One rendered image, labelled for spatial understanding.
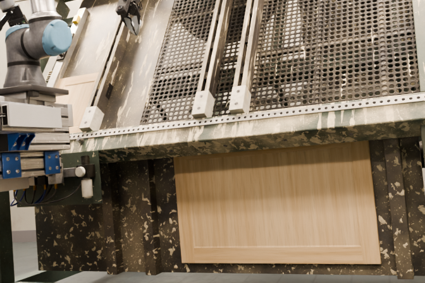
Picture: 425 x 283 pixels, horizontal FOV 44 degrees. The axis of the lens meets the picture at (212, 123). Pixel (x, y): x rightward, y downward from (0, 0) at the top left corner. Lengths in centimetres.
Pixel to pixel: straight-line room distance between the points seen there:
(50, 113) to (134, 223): 102
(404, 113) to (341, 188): 46
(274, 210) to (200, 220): 36
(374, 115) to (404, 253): 57
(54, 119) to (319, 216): 115
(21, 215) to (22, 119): 427
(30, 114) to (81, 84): 114
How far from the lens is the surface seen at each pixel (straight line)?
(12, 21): 278
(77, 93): 280
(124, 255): 271
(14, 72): 198
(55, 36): 189
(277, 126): 205
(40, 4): 193
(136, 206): 263
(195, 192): 245
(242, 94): 218
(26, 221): 588
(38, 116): 175
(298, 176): 227
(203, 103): 223
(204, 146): 218
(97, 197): 242
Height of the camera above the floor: 75
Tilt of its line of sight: 3 degrees up
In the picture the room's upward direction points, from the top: 5 degrees counter-clockwise
